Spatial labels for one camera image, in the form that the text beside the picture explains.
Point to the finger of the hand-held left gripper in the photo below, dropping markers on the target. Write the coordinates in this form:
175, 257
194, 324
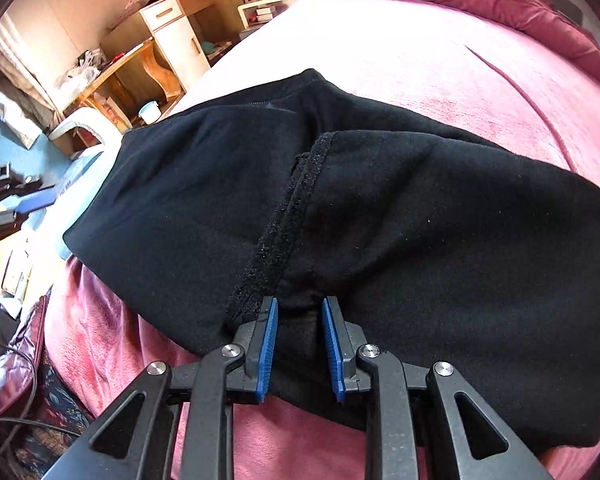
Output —
2, 220
35, 203

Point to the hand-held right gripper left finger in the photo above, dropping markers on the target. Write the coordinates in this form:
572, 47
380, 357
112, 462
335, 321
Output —
268, 355

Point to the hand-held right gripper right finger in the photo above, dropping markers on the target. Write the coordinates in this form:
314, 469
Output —
332, 355

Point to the black pants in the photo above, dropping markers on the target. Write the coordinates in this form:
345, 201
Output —
380, 210

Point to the light blue cloth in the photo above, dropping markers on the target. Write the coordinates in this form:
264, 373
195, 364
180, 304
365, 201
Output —
10, 147

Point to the purple puffy jacket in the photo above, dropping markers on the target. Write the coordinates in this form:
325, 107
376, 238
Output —
15, 355

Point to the white and teal cup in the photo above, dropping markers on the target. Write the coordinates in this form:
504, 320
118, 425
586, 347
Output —
150, 112

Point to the white pleated curtain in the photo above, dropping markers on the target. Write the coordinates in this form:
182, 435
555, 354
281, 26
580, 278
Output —
15, 55

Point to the low wooden table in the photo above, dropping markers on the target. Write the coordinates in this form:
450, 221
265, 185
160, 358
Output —
130, 75

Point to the dark floral cloth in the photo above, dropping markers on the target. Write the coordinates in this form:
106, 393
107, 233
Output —
55, 410

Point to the wooden desk with white cabinet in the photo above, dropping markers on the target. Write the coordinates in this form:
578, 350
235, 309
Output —
180, 45

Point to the white nightstand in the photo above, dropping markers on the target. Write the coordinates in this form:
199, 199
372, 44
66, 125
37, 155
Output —
260, 30

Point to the books on nightstand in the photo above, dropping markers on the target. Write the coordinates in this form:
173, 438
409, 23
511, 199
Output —
265, 12

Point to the bed with pink sheet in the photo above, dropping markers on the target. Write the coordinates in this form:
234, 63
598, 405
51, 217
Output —
405, 60

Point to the red duvet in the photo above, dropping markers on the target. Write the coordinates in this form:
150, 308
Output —
505, 0

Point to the white curved frame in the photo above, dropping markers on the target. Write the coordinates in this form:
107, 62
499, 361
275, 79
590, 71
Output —
80, 120

